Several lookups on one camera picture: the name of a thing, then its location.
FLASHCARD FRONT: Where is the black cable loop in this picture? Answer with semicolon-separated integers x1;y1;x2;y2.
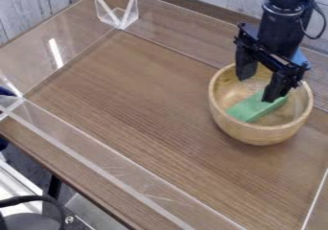
0;195;69;230

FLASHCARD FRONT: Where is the light wooden bowl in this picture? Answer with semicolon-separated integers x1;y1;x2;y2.
208;64;314;146

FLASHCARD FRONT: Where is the clear acrylic corner bracket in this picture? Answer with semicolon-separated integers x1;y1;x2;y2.
94;0;139;30

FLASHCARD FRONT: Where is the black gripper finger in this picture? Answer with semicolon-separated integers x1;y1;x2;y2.
236;45;257;81
261;70;303;103

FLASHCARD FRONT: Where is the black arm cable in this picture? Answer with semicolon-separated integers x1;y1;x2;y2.
299;2;328;40

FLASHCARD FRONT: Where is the green rectangular block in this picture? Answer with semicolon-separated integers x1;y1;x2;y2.
225;90;288;123

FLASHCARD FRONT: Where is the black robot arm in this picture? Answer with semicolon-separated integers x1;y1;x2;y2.
235;0;328;103

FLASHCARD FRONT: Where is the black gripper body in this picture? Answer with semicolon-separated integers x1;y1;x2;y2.
235;2;311;76

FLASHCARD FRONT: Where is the black table leg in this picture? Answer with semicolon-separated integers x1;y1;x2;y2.
47;175;62;199

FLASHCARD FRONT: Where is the clear acrylic barrier wall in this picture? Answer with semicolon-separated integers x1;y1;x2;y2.
0;0;328;230

